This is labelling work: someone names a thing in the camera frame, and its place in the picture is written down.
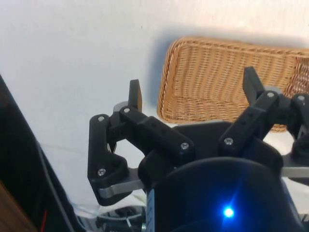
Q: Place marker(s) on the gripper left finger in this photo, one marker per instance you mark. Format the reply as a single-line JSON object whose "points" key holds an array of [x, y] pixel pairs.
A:
{"points": [[154, 129]]}

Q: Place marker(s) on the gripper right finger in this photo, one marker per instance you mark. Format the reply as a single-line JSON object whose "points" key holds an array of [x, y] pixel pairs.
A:
{"points": [[251, 120]]}

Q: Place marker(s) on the wicker basket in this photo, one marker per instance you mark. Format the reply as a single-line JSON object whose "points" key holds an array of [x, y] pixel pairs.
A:
{"points": [[205, 79]]}

